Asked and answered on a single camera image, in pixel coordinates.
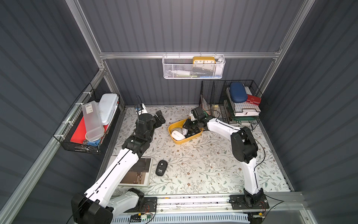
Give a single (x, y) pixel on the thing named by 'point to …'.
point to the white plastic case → (107, 104)
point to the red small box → (253, 100)
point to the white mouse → (177, 136)
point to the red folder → (79, 136)
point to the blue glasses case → (238, 93)
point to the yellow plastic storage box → (178, 126)
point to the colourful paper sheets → (204, 105)
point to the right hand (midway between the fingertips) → (186, 124)
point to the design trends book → (140, 175)
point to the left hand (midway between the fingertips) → (154, 114)
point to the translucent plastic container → (94, 129)
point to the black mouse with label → (161, 168)
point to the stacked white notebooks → (246, 108)
